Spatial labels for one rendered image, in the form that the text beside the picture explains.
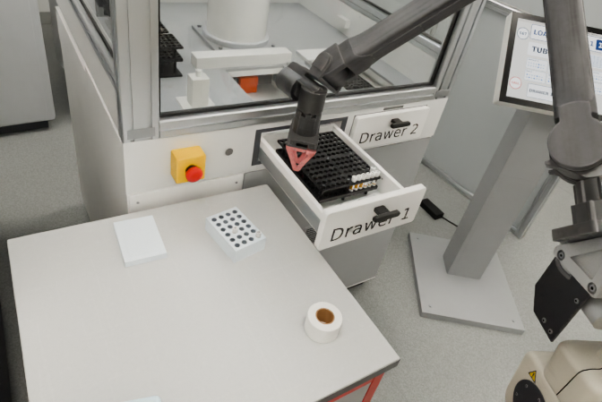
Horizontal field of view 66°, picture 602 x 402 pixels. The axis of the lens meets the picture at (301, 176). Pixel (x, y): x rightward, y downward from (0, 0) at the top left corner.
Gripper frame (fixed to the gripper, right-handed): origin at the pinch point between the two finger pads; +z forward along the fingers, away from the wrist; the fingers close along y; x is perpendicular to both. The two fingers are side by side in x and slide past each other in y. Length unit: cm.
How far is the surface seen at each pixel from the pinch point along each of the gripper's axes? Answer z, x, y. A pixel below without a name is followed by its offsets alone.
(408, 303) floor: 91, 63, -49
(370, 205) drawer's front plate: 0.9, 17.6, 8.9
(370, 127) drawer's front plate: 2.8, 19.7, -31.8
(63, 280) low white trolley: 18, -41, 31
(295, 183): 4.4, 0.6, 2.0
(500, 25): -7, 90, -156
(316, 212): 5.1, 6.4, 10.0
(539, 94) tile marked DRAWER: -10, 75, -57
